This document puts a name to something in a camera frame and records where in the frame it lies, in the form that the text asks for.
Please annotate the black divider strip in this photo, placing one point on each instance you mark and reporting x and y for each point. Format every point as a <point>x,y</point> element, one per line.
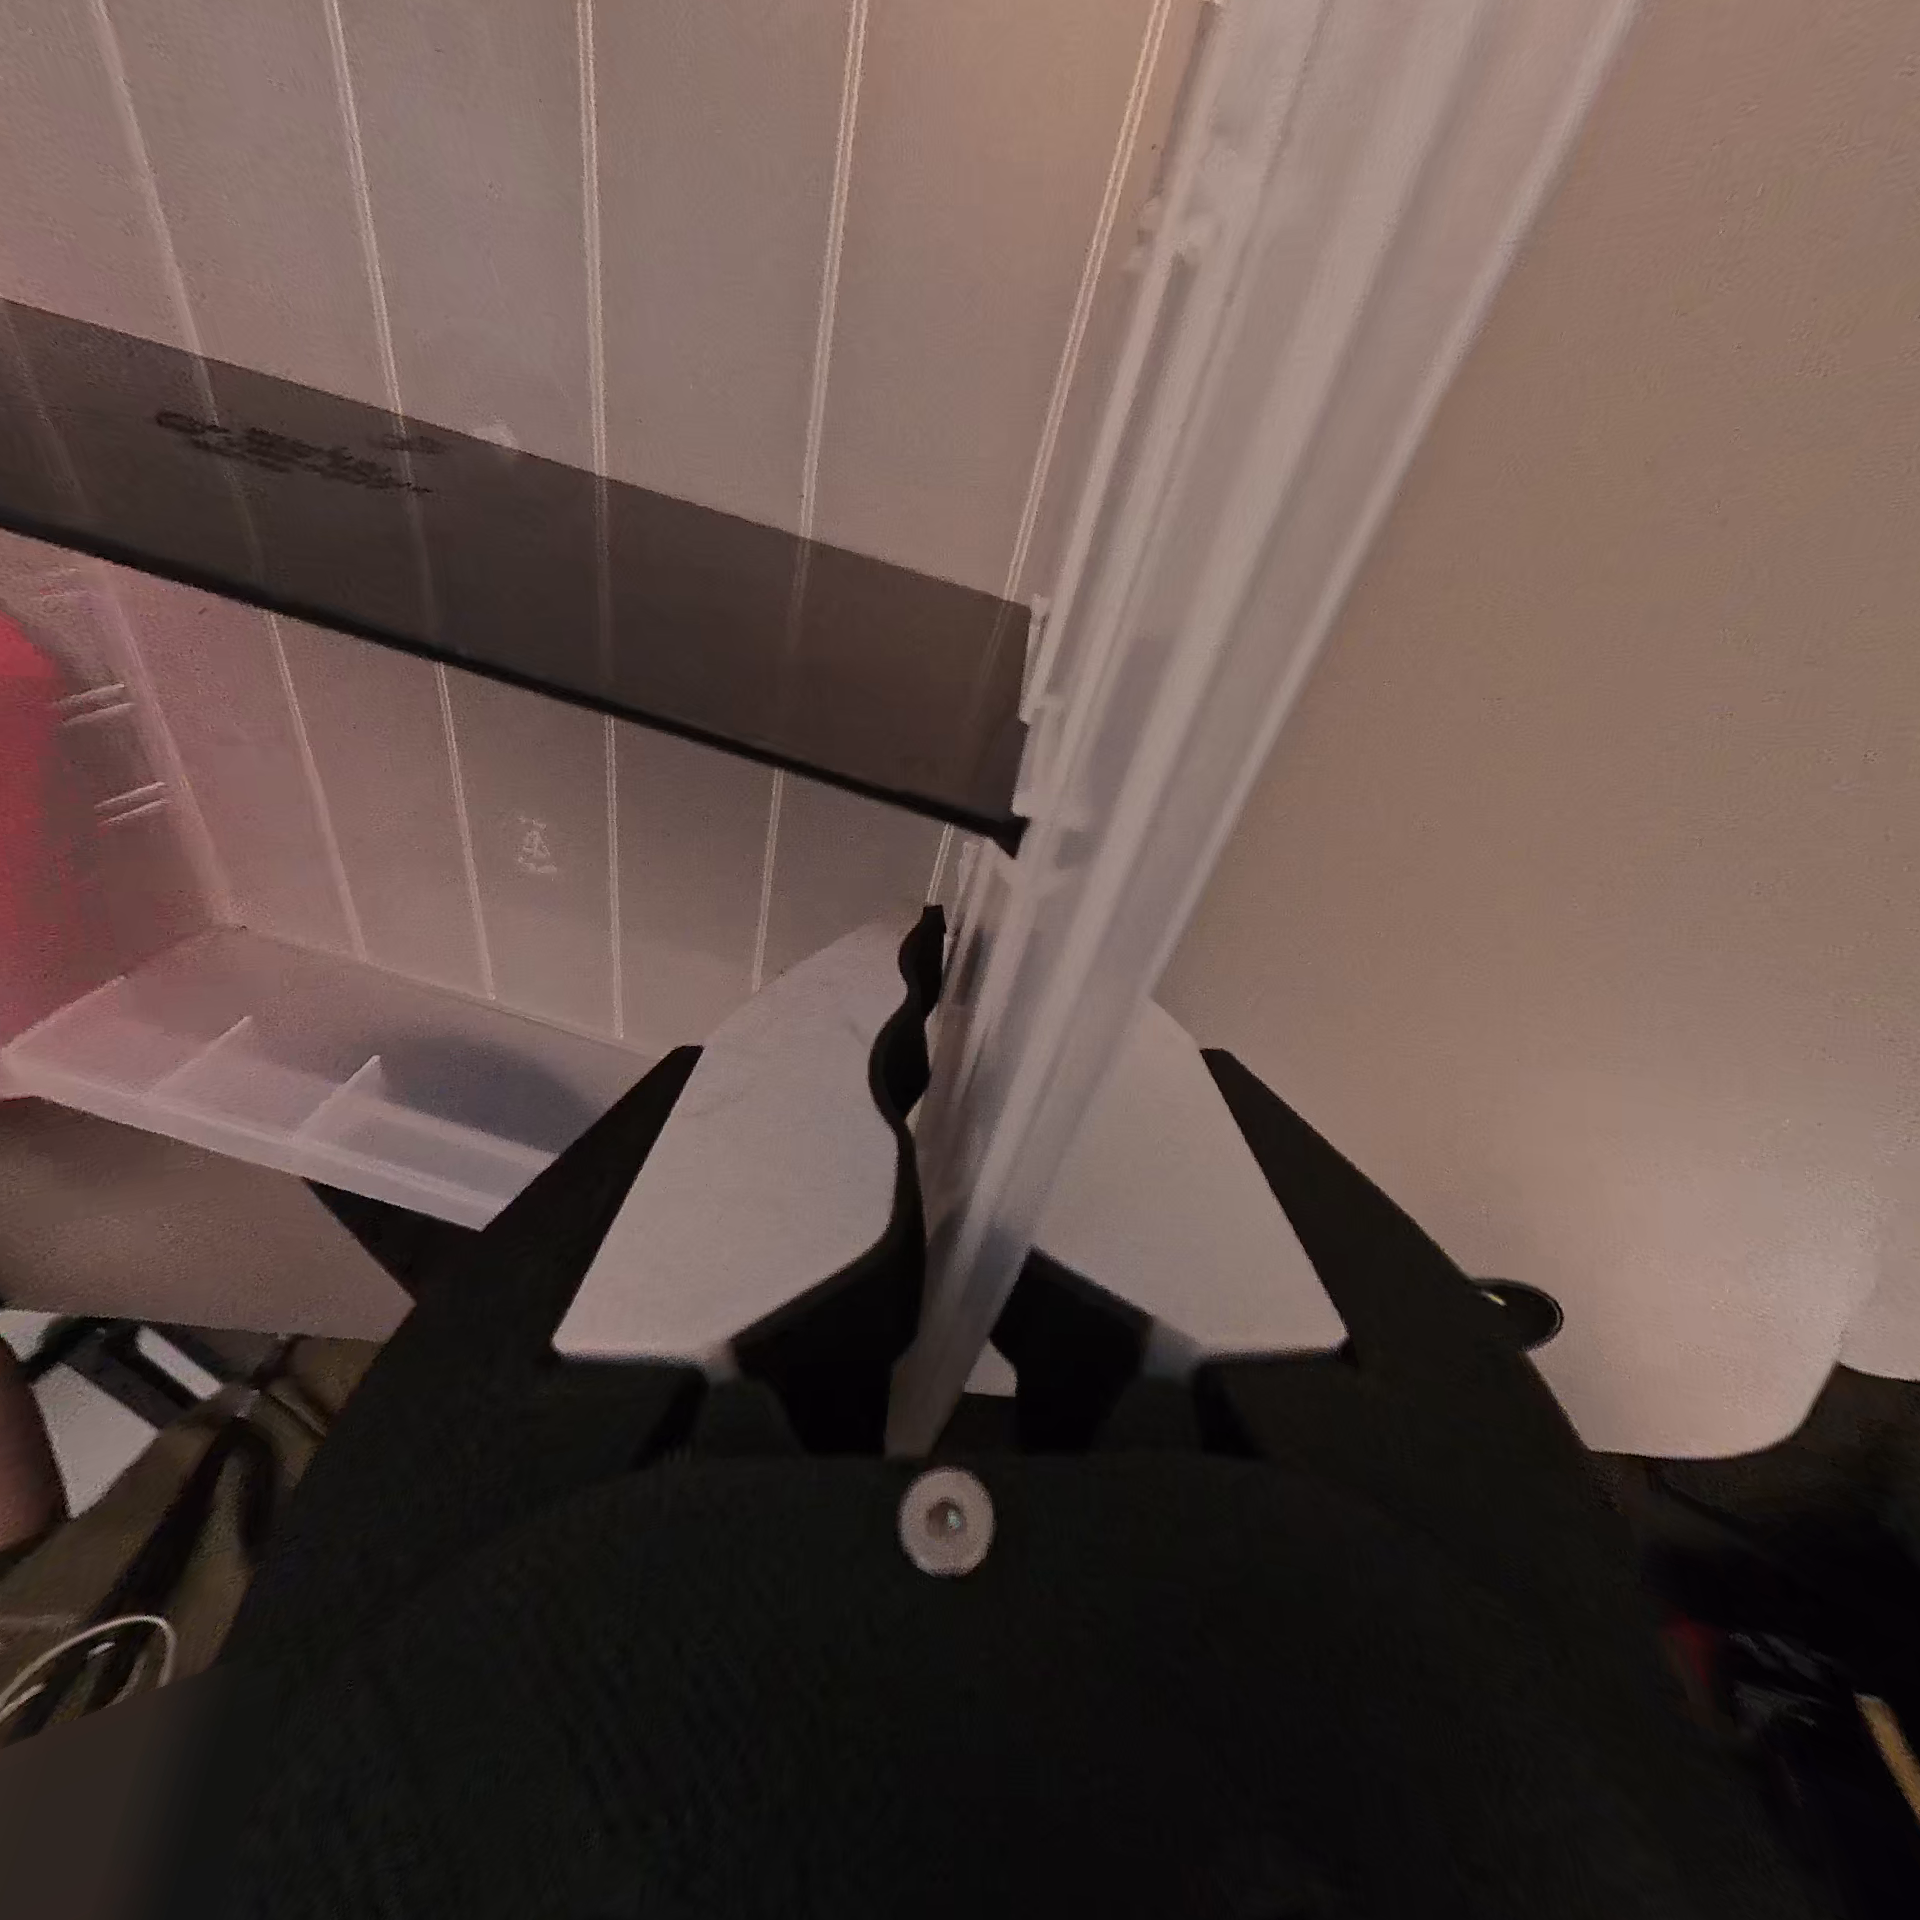
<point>600,599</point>

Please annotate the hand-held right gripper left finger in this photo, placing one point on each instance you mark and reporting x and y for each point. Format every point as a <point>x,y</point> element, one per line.
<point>734,1184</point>

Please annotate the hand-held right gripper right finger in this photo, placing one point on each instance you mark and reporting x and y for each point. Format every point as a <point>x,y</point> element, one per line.
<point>1200,1214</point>

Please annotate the clear plastic bin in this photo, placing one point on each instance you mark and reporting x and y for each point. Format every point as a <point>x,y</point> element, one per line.
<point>675,301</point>

